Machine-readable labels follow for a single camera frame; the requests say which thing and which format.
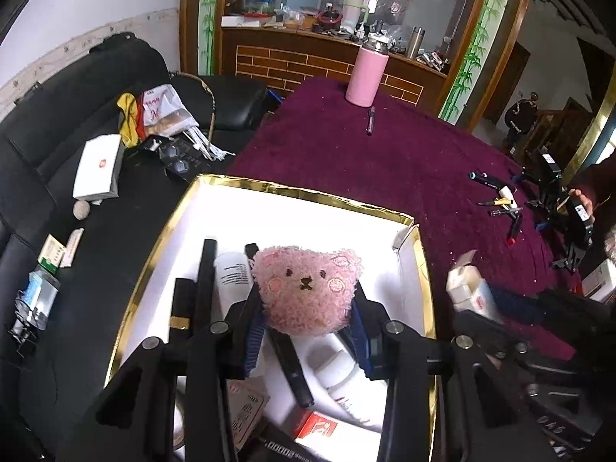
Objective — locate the pink bear plush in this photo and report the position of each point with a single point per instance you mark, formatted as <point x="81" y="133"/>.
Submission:
<point x="305" y="293"/>

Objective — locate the gold white gift box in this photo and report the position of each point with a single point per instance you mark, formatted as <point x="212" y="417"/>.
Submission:
<point x="298" y="211"/>

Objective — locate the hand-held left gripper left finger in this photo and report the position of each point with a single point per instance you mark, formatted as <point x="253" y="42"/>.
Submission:
<point x="253" y="346"/>

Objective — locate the grey stone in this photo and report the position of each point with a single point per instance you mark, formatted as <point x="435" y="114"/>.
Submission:
<point x="81" y="211"/>

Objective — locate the pink thermos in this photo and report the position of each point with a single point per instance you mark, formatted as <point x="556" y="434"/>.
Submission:
<point x="365" y="77"/>

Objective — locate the wooden stair railing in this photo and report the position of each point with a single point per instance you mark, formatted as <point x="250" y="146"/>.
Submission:
<point x="553" y="115"/>

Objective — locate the bundle of white sticks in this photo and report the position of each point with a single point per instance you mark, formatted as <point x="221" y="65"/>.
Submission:
<point x="209" y="147"/>

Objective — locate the black double-ended marker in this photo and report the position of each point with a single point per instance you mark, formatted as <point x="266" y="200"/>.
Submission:
<point x="483" y="179"/>

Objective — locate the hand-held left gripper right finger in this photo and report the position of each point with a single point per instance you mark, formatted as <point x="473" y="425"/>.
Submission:
<point x="368" y="351"/>

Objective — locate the black sofa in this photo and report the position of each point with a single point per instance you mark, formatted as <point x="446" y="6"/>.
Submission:
<point x="48" y="106"/>

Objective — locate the yellow black pen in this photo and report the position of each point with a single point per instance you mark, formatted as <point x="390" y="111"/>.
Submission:
<point x="500" y="200"/>

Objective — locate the white pill bottle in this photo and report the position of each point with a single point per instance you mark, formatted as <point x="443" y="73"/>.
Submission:
<point x="356" y="409"/>

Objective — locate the black marker red cap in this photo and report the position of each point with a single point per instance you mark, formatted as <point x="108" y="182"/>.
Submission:
<point x="515" y="228"/>

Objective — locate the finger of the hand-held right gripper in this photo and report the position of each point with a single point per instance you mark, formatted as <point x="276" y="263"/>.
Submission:
<point x="486" y="329"/>
<point x="519" y="305"/>

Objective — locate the white slim box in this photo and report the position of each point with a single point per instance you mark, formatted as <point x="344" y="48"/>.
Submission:
<point x="469" y="288"/>

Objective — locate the white flat box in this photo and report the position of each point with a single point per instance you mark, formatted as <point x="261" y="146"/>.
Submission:
<point x="98" y="166"/>

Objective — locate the black grey pen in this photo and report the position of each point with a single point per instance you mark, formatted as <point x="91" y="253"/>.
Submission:
<point x="505" y="211"/>

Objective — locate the wooden counter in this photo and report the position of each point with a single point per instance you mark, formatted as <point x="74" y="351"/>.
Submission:
<point x="298" y="53"/>

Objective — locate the yellow cloth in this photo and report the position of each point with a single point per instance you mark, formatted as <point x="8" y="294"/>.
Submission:
<point x="127" y="120"/>

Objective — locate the narrow white carton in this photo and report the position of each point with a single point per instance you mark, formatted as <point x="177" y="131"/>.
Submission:
<point x="73" y="246"/>

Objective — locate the clear plastic container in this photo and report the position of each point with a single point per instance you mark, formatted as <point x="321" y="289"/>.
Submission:
<point x="33" y="303"/>

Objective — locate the steel thermos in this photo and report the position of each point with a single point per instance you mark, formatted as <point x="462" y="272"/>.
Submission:
<point x="415" y="43"/>

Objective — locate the green white tumbler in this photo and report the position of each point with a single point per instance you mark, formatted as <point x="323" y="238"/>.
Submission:
<point x="353" y="14"/>

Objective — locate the wooden door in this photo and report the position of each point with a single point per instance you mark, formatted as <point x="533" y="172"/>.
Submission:
<point x="510" y="67"/>

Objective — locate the black snack packet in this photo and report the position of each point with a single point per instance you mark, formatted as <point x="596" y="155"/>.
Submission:
<point x="276" y="447"/>

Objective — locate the green white medicine box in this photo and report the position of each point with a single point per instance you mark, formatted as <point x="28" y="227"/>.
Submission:
<point x="52" y="252"/>

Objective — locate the small white tube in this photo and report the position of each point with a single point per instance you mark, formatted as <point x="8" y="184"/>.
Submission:
<point x="506" y="193"/>

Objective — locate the thin black pen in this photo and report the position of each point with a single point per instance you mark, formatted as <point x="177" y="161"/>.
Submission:
<point x="208" y="274"/>

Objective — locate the black gold lipstick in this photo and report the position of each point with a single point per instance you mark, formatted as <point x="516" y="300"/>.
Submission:
<point x="182" y="298"/>

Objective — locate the white red packet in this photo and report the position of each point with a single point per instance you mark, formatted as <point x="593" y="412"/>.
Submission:
<point x="161" y="106"/>

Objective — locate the red black pot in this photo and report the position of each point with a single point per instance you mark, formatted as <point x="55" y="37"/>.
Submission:
<point x="329" y="17"/>

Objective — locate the bamboo painted wooden frame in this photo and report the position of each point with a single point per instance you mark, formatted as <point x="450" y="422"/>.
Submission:
<point x="474" y="57"/>

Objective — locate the black hexagon print packet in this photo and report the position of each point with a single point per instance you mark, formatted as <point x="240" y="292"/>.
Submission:
<point x="185" y="161"/>

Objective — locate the white barcode box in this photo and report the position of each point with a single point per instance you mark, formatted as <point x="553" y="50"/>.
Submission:
<point x="332" y="363"/>

